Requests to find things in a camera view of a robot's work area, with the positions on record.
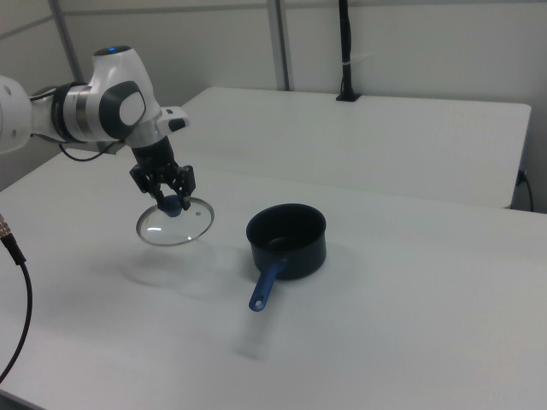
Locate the black pole with clamp base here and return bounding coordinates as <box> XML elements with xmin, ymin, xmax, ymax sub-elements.
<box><xmin>335</xmin><ymin>0</ymin><xmax>362</xmax><ymax>103</ymax></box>

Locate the black cable on robot arm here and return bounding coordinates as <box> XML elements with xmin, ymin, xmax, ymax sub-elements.
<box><xmin>58</xmin><ymin>141</ymin><xmax>121</xmax><ymax>162</ymax></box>

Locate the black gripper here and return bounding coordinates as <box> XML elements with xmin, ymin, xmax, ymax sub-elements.
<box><xmin>129</xmin><ymin>138</ymin><xmax>198</xmax><ymax>211</ymax></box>

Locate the black cable at table end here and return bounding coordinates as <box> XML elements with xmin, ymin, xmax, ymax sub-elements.
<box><xmin>518</xmin><ymin>169</ymin><xmax>536</xmax><ymax>213</ymax></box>

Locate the glass lid with blue knob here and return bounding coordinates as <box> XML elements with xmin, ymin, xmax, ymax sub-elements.
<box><xmin>136</xmin><ymin>195</ymin><xmax>215</xmax><ymax>249</ymax></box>

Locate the dark saucepan with blue handle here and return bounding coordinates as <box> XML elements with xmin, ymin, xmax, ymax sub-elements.
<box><xmin>245</xmin><ymin>202</ymin><xmax>328</xmax><ymax>313</ymax></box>

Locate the black cable with metal connector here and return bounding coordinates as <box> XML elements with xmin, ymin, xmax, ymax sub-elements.
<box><xmin>0</xmin><ymin>210</ymin><xmax>33</xmax><ymax>382</ymax></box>

